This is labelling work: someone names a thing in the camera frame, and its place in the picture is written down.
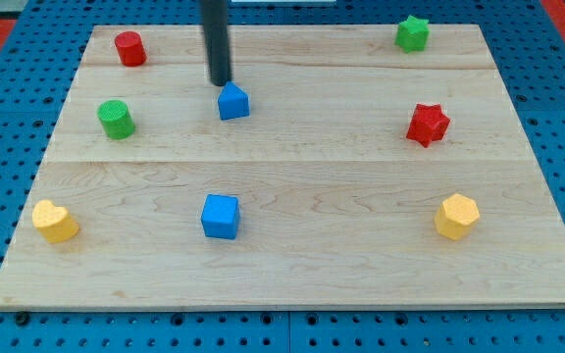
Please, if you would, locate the red cylinder block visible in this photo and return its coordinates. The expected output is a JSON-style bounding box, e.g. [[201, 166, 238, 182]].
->
[[114, 31, 147, 67]]

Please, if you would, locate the red star block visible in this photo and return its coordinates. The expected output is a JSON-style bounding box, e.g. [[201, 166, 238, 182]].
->
[[406, 104, 450, 148]]

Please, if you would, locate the light wooden board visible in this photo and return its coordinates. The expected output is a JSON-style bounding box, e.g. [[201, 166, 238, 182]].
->
[[0, 25, 565, 312]]

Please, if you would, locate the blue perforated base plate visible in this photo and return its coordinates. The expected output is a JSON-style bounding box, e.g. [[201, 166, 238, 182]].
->
[[0, 0, 565, 352]]

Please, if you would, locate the green star block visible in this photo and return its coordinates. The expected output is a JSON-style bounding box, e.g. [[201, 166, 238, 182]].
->
[[394, 15, 430, 53]]

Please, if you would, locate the yellow hexagon block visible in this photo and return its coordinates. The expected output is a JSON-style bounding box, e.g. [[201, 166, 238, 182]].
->
[[434, 193, 481, 241]]

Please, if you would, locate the blue triangular prism block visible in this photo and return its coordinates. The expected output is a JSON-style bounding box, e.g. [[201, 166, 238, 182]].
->
[[218, 81, 250, 121]]

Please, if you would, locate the green cylinder block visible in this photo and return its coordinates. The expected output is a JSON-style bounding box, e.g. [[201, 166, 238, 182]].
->
[[97, 100, 135, 140]]

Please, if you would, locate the yellow heart block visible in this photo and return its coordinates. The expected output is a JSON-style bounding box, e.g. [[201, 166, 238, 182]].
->
[[31, 199, 79, 243]]

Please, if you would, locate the blue cube block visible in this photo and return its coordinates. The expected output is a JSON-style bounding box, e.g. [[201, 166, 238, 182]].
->
[[200, 194, 240, 240]]

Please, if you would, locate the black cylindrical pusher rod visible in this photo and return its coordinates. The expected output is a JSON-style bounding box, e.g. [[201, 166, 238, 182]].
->
[[199, 0, 232, 86]]

